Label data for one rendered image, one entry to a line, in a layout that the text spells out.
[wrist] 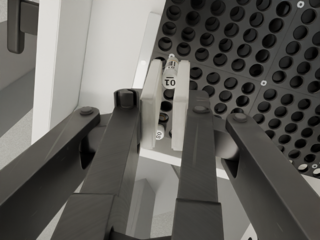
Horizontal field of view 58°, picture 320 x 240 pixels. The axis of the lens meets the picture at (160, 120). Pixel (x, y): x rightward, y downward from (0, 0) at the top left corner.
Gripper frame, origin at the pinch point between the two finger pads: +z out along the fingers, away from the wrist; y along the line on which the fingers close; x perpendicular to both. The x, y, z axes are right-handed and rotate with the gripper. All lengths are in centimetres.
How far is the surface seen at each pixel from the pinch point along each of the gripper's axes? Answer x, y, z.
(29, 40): -14, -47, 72
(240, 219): -35.8, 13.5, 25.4
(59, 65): -1.0, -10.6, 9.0
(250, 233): -30.4, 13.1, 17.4
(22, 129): -64, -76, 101
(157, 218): -118, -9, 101
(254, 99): -4.4, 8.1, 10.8
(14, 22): 2.6, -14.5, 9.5
